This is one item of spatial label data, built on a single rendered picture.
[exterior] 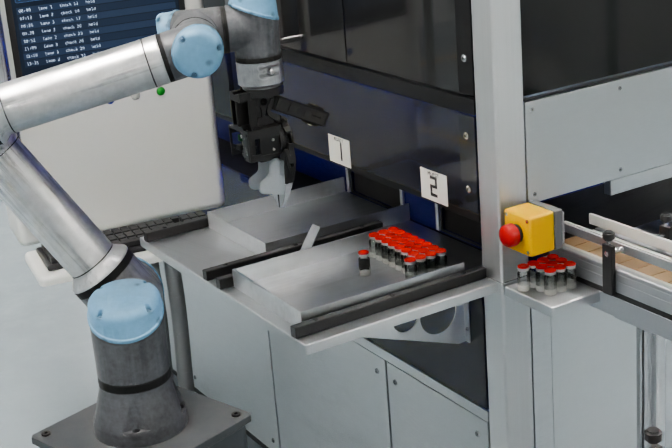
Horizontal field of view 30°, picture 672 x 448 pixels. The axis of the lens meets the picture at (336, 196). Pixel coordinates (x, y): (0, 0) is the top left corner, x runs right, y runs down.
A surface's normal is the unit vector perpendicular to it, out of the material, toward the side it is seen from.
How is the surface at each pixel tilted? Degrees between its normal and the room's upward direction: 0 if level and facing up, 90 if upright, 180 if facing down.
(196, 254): 0
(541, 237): 90
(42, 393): 0
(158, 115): 90
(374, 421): 90
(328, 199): 0
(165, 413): 72
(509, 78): 90
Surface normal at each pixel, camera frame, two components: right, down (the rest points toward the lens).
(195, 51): 0.15, 0.29
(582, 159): 0.52, 0.23
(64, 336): -0.07, -0.95
